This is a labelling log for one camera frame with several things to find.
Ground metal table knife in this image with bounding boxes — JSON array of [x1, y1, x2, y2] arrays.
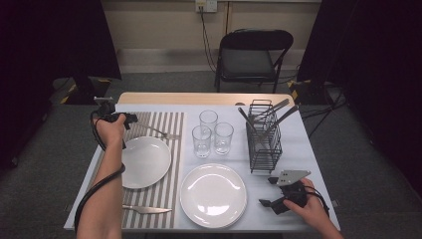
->
[[121, 204, 173, 215]]

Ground clear drinking glass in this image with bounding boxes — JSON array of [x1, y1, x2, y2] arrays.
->
[[191, 124, 212, 159], [198, 110, 219, 137], [213, 121, 235, 155]]

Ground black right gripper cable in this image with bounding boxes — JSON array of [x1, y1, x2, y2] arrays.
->
[[303, 185, 330, 217]]

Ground black floor cables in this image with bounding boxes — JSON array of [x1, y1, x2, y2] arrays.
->
[[300, 83, 347, 138]]

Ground person's left hand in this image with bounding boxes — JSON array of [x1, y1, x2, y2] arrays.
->
[[95, 114, 128, 151]]

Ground black stand base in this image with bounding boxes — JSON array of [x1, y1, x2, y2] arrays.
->
[[287, 79, 334, 107], [49, 77, 113, 107]]

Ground black folding chair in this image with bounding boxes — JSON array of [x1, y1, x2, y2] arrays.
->
[[213, 28, 295, 95]]

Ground white table cover sheet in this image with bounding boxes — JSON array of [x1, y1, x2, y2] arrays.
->
[[63, 104, 341, 232]]

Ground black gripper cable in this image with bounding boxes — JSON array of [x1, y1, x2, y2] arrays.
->
[[73, 110, 127, 233], [303, 185, 330, 217]]

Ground white wall socket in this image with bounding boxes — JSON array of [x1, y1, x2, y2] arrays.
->
[[194, 0, 218, 14]]

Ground metal fork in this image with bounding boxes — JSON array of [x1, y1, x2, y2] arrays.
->
[[134, 121, 181, 141]]

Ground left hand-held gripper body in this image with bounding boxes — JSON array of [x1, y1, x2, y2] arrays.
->
[[93, 96, 127, 122]]

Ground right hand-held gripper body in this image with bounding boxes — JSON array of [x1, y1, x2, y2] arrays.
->
[[272, 169, 313, 216]]

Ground striped grey placemat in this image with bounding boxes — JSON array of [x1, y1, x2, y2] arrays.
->
[[87, 112, 186, 229]]

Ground stack of white plates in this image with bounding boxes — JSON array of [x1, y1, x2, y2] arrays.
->
[[179, 162, 248, 229]]

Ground black curtain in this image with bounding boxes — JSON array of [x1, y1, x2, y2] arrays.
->
[[296, 0, 422, 197], [0, 0, 122, 170]]

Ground person's right hand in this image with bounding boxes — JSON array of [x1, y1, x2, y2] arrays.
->
[[283, 177, 331, 231]]

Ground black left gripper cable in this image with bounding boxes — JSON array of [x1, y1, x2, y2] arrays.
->
[[73, 110, 127, 233]]

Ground black power cable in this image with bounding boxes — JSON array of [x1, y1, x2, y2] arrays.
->
[[198, 8, 218, 74]]

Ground metal cutlery piece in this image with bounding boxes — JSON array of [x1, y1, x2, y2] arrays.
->
[[253, 98, 291, 122], [262, 105, 300, 140], [237, 107, 258, 132]]

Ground black wire cutlery rack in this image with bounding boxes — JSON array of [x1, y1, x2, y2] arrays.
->
[[245, 99, 284, 174]]

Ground white dinner plate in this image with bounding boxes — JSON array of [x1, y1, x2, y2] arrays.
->
[[120, 135, 173, 190]]

